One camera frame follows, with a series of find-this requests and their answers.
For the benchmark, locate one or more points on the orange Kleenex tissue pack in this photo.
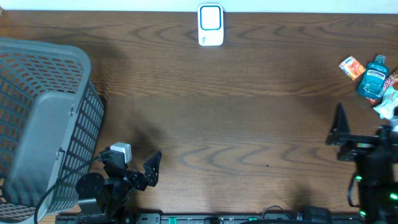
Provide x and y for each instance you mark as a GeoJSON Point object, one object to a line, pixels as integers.
{"type": "Point", "coordinates": [352, 68]}

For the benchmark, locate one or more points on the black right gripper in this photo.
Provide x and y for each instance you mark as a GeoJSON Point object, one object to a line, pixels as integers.
{"type": "Point", "coordinates": [365, 144]}

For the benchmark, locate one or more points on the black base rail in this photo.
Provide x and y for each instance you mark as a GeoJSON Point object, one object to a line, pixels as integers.
{"type": "Point", "coordinates": [269, 217]}

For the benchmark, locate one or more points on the teal white pack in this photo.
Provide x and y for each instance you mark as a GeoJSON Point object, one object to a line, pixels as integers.
{"type": "Point", "coordinates": [388, 104]}

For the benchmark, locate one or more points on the white barcode scanner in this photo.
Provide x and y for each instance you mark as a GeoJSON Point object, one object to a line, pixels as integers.
{"type": "Point", "coordinates": [210, 24]}

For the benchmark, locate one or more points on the blue Listerine mouthwash bottle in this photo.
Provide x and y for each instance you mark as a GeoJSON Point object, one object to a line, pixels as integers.
{"type": "Point", "coordinates": [372, 83]}

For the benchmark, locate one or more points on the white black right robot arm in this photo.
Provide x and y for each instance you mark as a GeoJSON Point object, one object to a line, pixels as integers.
{"type": "Point", "coordinates": [377, 190]}

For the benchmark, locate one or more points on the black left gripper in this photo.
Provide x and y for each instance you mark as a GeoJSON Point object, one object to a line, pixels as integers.
{"type": "Point", "coordinates": [151, 174]}

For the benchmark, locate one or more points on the grey plastic basket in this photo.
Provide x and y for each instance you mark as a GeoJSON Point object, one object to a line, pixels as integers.
{"type": "Point", "coordinates": [51, 116]}

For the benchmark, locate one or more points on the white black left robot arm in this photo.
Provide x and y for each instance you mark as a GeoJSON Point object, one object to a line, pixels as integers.
{"type": "Point", "coordinates": [104, 200]}

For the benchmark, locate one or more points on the red brown chocolate bar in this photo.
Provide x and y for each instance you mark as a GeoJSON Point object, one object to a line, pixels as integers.
{"type": "Point", "coordinates": [391, 80]}

